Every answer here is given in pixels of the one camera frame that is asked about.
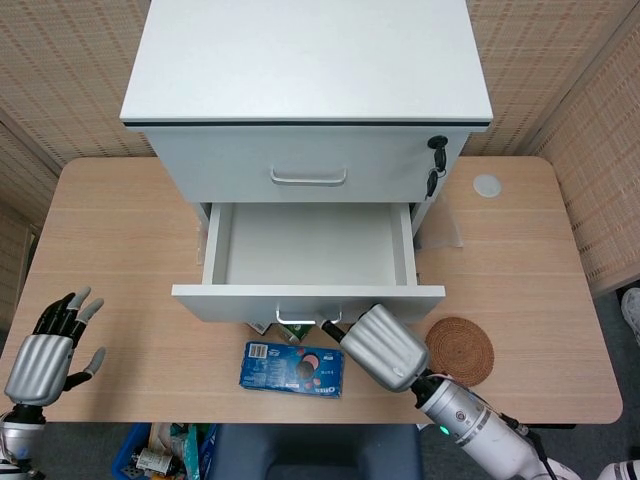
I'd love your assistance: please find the blue plastic storage bin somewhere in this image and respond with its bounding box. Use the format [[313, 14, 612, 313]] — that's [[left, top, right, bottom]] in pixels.
[[110, 423, 221, 480]]

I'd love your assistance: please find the white lockable cabinet drawer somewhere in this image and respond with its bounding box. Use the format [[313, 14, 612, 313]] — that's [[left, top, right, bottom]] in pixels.
[[144, 130, 471, 204]]

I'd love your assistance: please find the silver lockable drawer handle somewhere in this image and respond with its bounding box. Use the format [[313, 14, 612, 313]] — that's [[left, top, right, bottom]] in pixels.
[[270, 167, 348, 187]]

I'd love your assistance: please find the white three-tier cabinet body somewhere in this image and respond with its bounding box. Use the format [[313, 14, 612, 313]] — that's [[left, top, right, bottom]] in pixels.
[[118, 0, 494, 266]]

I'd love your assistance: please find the round woven rattan coaster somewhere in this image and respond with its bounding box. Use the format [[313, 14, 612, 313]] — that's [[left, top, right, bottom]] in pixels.
[[423, 317, 495, 387]]

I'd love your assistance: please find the black hanging spare key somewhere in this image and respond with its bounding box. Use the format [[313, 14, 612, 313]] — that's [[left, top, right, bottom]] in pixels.
[[423, 168, 446, 199]]

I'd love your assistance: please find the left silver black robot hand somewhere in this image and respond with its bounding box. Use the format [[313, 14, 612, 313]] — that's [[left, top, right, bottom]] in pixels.
[[3, 286, 107, 406]]

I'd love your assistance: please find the blue Oreo cookie box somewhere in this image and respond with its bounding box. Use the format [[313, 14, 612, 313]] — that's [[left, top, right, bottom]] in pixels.
[[238, 340, 346, 400]]

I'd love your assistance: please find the green tea bottle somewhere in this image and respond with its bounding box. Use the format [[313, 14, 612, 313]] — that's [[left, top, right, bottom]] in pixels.
[[269, 322, 314, 345]]

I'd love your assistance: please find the black key in lock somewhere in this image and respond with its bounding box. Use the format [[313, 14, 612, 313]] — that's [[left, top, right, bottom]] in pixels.
[[427, 134, 450, 169]]

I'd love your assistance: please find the white round desk grommet cap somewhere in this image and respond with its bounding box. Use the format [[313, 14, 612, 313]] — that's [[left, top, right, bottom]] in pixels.
[[472, 173, 503, 198]]

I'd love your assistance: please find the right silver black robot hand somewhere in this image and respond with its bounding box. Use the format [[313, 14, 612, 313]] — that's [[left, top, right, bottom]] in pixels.
[[319, 303, 430, 394]]

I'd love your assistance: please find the teal snack packet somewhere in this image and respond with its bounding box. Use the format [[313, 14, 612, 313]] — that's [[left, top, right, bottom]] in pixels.
[[172, 423, 205, 480]]

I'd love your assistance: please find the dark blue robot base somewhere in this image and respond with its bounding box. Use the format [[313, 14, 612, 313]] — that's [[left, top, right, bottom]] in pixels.
[[199, 423, 425, 480]]

